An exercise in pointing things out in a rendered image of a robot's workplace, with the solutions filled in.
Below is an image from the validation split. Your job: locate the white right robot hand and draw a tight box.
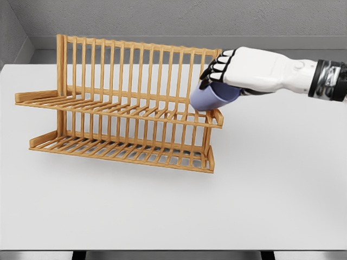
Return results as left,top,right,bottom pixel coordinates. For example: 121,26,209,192
199,46,285,96

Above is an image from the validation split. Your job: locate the lavender blue cup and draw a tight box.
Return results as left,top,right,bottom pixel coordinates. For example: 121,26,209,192
189,80,242,112

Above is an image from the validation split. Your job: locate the wooden two-tier dish rack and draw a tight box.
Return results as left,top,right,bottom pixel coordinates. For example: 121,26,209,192
15,34,224,174

